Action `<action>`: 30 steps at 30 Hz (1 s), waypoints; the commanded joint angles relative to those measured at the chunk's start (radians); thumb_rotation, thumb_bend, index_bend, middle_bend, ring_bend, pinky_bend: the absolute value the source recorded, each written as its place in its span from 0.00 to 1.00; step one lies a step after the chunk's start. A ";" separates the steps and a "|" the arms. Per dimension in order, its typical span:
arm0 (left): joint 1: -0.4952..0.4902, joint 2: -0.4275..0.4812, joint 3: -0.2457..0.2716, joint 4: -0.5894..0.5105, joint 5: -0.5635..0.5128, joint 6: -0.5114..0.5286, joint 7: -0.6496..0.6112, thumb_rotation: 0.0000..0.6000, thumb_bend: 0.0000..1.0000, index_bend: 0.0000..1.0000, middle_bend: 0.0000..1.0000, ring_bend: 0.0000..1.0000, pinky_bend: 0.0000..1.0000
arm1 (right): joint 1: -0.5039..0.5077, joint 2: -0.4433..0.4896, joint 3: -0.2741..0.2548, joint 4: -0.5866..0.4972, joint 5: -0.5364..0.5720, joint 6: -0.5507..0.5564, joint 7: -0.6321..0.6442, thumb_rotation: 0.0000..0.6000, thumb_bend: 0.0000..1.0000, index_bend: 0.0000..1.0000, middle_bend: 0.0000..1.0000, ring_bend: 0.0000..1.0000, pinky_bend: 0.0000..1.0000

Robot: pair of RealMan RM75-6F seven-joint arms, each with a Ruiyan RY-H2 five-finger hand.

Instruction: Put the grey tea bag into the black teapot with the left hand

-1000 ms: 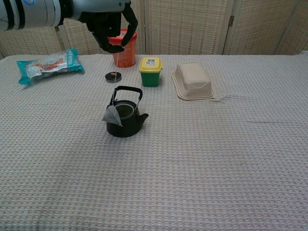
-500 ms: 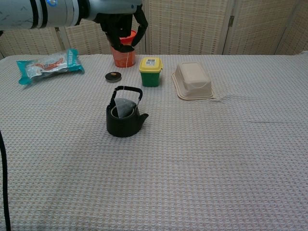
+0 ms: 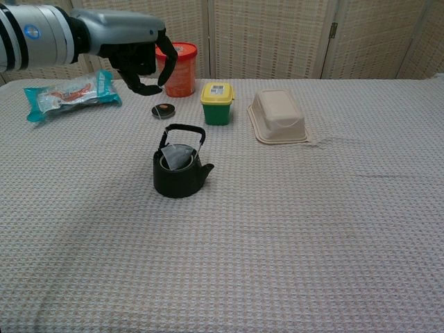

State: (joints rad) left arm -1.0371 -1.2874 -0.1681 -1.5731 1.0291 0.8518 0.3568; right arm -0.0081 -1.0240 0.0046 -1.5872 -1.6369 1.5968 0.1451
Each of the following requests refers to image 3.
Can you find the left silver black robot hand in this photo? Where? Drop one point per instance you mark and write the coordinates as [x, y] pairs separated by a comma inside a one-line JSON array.
[[118, 31]]

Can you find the grey tea bag with tag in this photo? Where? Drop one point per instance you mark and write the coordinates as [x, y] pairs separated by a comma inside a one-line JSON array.
[[177, 156]]

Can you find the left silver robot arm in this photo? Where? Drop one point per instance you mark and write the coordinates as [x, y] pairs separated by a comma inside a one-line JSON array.
[[38, 38]]

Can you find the teal snack packet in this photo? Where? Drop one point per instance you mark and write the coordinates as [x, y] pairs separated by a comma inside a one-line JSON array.
[[69, 95]]

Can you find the black teapot lid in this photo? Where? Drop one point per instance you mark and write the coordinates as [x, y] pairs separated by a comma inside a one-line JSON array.
[[164, 110]]

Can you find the black cast iron teapot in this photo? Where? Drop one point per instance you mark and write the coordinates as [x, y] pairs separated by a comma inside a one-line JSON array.
[[180, 184]]

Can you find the orange canister with red lid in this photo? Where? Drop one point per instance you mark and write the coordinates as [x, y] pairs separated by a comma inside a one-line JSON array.
[[184, 76]]

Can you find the green container with yellow lid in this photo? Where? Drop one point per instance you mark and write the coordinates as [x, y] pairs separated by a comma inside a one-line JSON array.
[[216, 107]]

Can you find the woven wicker folding screen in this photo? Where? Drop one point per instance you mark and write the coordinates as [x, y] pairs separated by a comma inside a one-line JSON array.
[[270, 38]]

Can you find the beige paper pulp box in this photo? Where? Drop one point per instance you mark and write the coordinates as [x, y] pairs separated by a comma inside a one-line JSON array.
[[279, 118]]

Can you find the beige waffle weave tablecloth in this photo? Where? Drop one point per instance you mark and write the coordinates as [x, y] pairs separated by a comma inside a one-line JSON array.
[[277, 225]]

